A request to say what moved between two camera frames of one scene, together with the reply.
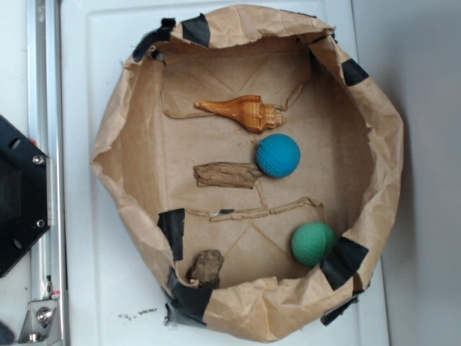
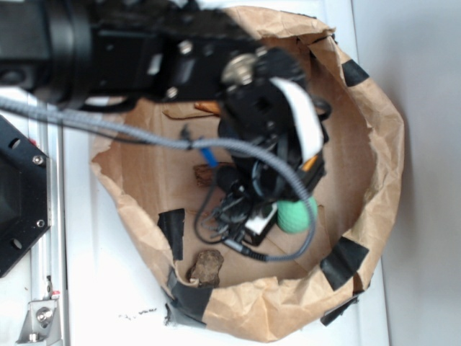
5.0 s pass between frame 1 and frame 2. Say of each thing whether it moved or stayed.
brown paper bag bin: stayed
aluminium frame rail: stayed
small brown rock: stayed
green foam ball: moved
